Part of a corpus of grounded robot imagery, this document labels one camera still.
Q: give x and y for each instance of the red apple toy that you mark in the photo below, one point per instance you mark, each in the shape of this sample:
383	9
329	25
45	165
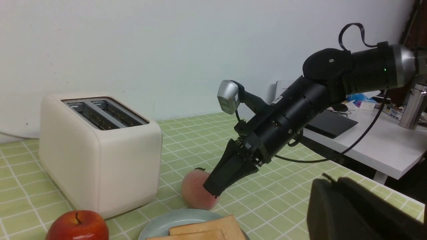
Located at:
78	225

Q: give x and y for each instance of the steel thermos bottle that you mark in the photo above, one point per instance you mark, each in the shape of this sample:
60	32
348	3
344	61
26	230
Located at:
415	105

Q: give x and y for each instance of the white side desk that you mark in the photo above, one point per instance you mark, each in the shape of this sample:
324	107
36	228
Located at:
387	147

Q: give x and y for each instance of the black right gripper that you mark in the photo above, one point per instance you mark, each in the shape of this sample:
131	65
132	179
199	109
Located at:
259	140

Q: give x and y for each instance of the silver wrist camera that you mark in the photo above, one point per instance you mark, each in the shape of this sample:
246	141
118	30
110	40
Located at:
230	95

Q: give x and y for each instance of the black laptop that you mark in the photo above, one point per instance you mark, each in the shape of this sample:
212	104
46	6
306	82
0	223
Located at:
330	124

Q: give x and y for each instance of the toast slice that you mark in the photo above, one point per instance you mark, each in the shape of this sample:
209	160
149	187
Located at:
227	225
205	235

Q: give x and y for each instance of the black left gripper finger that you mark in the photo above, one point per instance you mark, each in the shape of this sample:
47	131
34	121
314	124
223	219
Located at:
342	209

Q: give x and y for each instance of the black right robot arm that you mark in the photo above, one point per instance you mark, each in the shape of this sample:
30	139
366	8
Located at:
330	75

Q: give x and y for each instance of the white two-slot toaster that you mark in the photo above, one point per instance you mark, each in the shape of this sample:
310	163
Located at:
104	156

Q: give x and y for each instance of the light blue plate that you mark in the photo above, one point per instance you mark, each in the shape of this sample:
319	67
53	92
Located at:
160	225

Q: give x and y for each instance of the pink peach toy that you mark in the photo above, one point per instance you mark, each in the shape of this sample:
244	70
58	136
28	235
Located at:
194	194

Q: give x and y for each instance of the green checkered tablecloth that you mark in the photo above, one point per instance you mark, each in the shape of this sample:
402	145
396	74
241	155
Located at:
271	204

